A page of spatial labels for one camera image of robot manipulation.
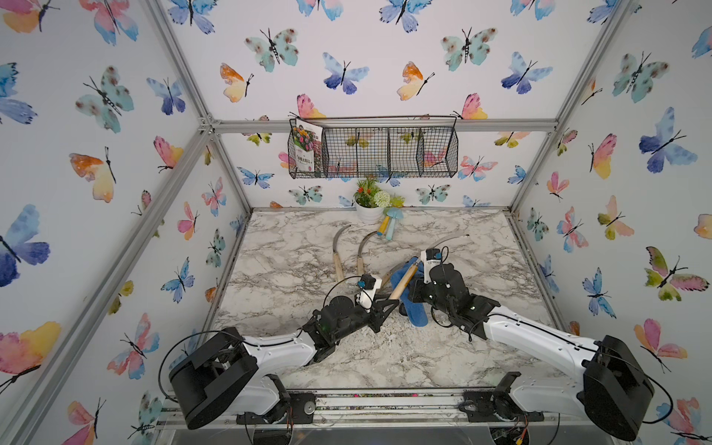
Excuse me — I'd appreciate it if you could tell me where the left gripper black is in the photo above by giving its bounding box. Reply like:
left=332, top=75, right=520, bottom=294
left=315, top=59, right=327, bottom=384
left=329, top=297, right=396, bottom=347

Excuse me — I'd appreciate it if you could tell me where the sickle wooden handle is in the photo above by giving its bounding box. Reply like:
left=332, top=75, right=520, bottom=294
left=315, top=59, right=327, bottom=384
left=356, top=231, right=378, bottom=276
left=332, top=224, right=352, bottom=282
left=381, top=261, right=409, bottom=289
left=389, top=232, right=468, bottom=300

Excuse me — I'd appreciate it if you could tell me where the blue microfiber rag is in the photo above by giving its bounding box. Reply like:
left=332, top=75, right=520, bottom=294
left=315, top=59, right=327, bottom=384
left=389, top=257, right=428, bottom=327

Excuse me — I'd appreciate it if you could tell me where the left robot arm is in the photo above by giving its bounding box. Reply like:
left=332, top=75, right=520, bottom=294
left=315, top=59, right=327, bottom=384
left=168, top=296, right=401, bottom=430

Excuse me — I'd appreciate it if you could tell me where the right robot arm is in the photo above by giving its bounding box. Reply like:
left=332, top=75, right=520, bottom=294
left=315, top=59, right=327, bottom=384
left=409, top=263, right=659, bottom=441

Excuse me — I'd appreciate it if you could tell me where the teal garden trowel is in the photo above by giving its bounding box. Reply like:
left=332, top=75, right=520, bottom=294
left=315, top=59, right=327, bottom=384
left=385, top=207, right=403, bottom=241

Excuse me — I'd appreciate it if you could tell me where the white pot with plant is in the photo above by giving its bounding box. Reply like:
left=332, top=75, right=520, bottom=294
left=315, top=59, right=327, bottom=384
left=353, top=176, right=405, bottom=225

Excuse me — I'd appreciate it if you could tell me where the seed packet in basket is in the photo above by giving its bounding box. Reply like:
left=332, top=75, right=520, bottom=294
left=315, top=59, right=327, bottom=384
left=291, top=119, right=323, bottom=174

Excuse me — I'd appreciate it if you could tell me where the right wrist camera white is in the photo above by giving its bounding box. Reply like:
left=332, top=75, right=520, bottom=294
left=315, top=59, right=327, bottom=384
left=421, top=248, right=443, bottom=285

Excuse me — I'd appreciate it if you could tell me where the yellow handled garden tool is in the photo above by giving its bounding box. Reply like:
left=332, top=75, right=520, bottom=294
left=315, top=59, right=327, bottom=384
left=376, top=215, right=391, bottom=237

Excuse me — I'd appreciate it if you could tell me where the aluminium front rail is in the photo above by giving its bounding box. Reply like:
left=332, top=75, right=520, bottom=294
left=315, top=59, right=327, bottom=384
left=155, top=388, right=557, bottom=429

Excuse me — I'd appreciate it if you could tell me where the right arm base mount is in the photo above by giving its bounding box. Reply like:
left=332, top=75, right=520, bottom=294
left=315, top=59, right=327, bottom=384
left=457, top=372, right=544, bottom=423

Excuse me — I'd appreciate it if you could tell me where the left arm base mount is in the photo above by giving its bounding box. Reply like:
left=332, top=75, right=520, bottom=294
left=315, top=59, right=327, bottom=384
left=235, top=374, right=317, bottom=426

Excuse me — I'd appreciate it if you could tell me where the black wire wall basket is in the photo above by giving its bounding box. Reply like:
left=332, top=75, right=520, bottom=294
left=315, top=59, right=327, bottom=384
left=287, top=116, right=459, bottom=179

